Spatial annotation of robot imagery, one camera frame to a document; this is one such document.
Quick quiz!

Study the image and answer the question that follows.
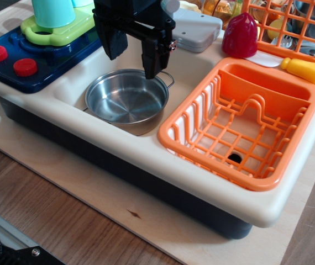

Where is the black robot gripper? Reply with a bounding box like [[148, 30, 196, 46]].
[[93, 1, 176, 80]]

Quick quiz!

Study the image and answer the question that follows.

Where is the small stainless steel pan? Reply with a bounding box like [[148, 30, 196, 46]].
[[85, 69, 175, 125]]

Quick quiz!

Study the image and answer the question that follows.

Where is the cream toy sink unit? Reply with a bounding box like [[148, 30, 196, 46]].
[[0, 38, 315, 239]]

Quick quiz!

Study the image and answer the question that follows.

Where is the orange plastic drying rack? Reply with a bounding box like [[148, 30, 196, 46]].
[[157, 57, 315, 192]]

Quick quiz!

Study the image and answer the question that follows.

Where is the lime green plastic tray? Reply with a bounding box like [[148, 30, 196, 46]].
[[20, 3, 95, 46]]

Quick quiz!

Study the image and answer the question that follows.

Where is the grey toy faucet base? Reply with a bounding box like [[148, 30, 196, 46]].
[[159, 1, 223, 53]]

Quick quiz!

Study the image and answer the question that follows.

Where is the teal plastic cup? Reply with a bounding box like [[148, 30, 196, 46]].
[[31, 0, 76, 28]]

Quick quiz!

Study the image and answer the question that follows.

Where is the amber transparent toy container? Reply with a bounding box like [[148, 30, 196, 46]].
[[202, 0, 243, 18]]

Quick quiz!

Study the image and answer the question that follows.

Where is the magenta plastic cup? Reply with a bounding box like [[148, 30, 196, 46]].
[[222, 13, 258, 58]]

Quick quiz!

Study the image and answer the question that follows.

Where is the red stove knob right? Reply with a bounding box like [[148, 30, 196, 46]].
[[13, 58, 38, 77]]

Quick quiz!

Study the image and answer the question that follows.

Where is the dark blue toy stove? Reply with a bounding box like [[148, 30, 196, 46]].
[[0, 27, 101, 93]]

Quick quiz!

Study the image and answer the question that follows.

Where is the yellow plastic ball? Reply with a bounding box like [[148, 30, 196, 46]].
[[267, 19, 288, 41]]

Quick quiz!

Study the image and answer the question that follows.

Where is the white plastic fork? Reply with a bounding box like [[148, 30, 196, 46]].
[[270, 35, 297, 50]]

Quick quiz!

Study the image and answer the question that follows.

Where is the orange plastic basket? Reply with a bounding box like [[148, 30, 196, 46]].
[[241, 1, 315, 62]]

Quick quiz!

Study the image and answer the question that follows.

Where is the light wooden base board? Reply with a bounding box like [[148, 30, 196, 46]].
[[0, 0, 315, 265]]

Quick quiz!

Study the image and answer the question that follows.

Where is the yellow handled white spatula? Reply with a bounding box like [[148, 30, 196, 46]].
[[246, 51, 315, 84]]

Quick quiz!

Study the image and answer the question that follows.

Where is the black clamp bracket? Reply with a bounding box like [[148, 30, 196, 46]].
[[0, 240, 64, 265]]

